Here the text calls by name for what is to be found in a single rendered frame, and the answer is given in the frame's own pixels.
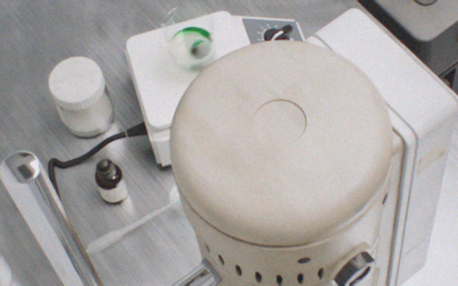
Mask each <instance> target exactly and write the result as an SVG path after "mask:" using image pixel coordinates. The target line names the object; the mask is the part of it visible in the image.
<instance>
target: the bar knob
mask: <svg viewBox="0 0 458 286"><path fill-rule="evenodd" d="M292 31H293V27H292V26H291V25H290V24H286V26H284V27H283V28H281V29H267V30H266V32H265V34H264V38H265V41H290V39H289V35H290V34H291V32H292Z"/></svg>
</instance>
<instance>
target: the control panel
mask: <svg viewBox="0 0 458 286"><path fill-rule="evenodd" d="M242 22H243V27H244V29H245V31H246V35H247V36H248V37H249V41H250V44H256V43H260V42H265V38H264V34H265V32H266V30H267V29H281V28H283V27H284V26H286V24H290V25H291V26H292V27H293V31H292V32H291V34H290V35H289V39H290V40H291V41H301V42H304V41H303V37H302V36H301V34H300V32H299V29H298V27H297V23H296V22H295V21H279V20H266V19H253V18H242Z"/></svg>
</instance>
